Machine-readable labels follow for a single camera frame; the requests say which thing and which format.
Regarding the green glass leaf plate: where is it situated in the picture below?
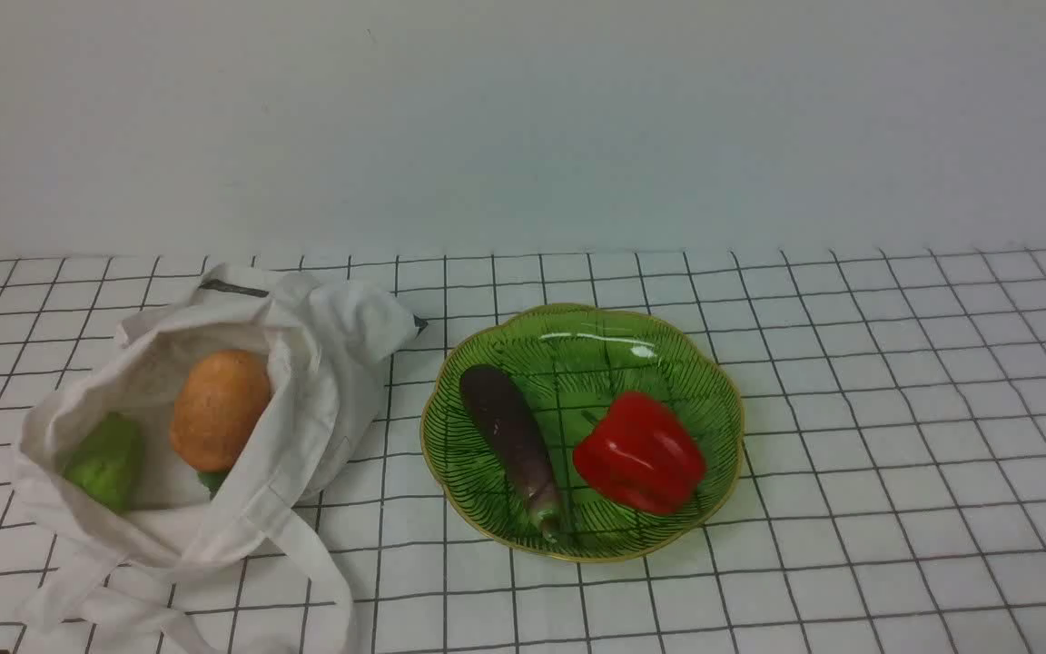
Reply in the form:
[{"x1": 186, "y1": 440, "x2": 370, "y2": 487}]
[{"x1": 420, "y1": 303, "x2": 745, "y2": 562}]

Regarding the red bell pepper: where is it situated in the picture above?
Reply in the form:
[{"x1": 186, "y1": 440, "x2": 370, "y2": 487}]
[{"x1": 572, "y1": 391, "x2": 708, "y2": 516}]

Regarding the purple eggplant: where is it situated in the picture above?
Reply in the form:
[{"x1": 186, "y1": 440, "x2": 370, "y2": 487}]
[{"x1": 459, "y1": 364, "x2": 563, "y2": 545}]

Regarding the dark green leafy vegetable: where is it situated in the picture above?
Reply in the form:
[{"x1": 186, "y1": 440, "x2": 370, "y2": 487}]
[{"x1": 198, "y1": 471, "x2": 229, "y2": 499}]

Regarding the light green chayote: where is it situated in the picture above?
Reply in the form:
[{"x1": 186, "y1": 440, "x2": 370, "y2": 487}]
[{"x1": 62, "y1": 412, "x2": 145, "y2": 514}]

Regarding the brown potato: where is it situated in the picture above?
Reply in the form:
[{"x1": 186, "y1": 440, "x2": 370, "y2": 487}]
[{"x1": 169, "y1": 349, "x2": 272, "y2": 472}]

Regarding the white cloth tote bag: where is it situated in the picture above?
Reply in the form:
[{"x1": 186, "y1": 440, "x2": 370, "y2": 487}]
[{"x1": 13, "y1": 264, "x2": 423, "y2": 653}]

